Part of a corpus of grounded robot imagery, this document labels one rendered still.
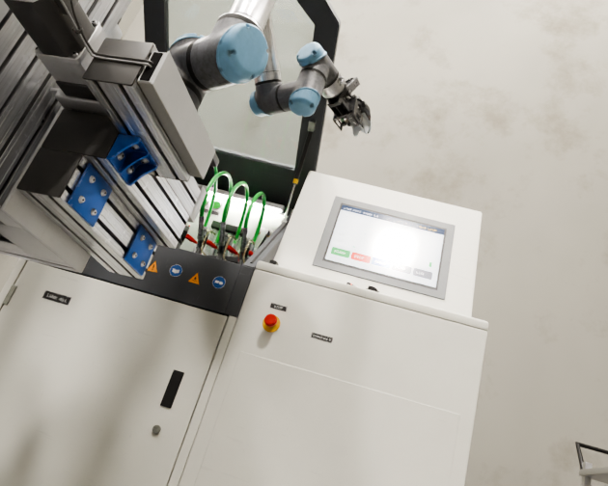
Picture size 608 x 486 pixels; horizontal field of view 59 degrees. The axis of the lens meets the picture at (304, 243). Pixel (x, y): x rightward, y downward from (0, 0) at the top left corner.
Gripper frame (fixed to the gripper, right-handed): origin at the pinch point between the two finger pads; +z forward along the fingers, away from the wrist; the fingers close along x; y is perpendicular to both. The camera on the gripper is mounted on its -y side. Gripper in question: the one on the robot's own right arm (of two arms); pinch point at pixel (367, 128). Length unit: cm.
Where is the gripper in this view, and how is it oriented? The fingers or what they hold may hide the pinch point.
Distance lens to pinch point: 174.6
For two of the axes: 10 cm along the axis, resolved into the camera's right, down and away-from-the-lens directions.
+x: 8.3, -1.4, -5.4
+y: -1.7, 8.6, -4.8
